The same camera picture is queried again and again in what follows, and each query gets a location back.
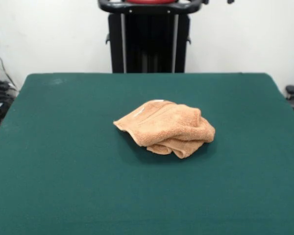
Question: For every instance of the dark green table cloth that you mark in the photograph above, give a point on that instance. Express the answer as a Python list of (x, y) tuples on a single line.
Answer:
[(88, 183)]

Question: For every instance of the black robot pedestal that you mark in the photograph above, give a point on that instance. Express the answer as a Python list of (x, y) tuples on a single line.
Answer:
[(149, 44)]

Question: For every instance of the tan terry towel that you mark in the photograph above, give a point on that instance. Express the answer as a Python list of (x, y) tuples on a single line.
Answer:
[(166, 127)]

